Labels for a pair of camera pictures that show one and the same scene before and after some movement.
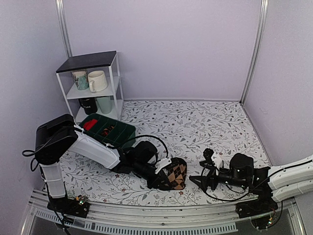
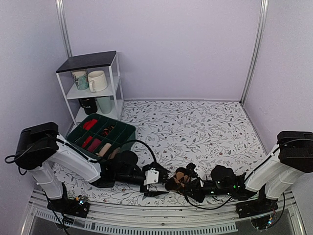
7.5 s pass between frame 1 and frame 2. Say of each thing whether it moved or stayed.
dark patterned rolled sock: stayed
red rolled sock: stayed
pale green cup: stayed
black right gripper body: moved
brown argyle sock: moved
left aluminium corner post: stayed
